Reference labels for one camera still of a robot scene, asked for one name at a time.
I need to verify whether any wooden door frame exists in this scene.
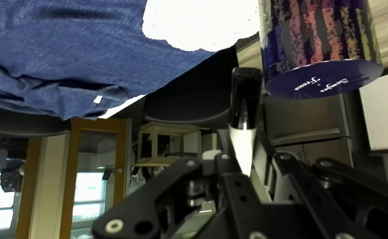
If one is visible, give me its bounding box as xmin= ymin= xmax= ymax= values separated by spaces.
xmin=14 ymin=115 xmax=134 ymax=239

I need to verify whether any small wooden shelf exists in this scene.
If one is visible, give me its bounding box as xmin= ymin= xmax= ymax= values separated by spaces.
xmin=131 ymin=120 xmax=204 ymax=179

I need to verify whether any blue fabric cloth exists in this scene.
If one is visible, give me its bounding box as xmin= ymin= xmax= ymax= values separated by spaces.
xmin=0 ymin=0 xmax=217 ymax=122

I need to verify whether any white paper doily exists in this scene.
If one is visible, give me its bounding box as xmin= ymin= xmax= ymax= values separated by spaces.
xmin=140 ymin=0 xmax=261 ymax=53

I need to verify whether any black capped white marker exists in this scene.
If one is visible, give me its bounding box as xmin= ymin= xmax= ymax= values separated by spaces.
xmin=225 ymin=66 xmax=265 ymax=176

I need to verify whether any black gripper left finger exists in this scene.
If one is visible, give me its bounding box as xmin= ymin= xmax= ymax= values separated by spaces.
xmin=215 ymin=127 xmax=252 ymax=178

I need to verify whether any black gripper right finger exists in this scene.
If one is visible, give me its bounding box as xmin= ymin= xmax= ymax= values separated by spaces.
xmin=251 ymin=127 xmax=289 ymax=201

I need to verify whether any black office chair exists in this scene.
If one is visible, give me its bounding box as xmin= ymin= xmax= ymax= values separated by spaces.
xmin=0 ymin=102 xmax=71 ymax=139
xmin=140 ymin=45 xmax=239 ymax=130

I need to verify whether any white cabinet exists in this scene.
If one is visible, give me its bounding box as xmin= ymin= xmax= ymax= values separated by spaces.
xmin=358 ymin=69 xmax=388 ymax=154

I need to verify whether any purple striped cylindrical canister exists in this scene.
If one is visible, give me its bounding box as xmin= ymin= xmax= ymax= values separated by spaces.
xmin=257 ymin=0 xmax=384 ymax=99

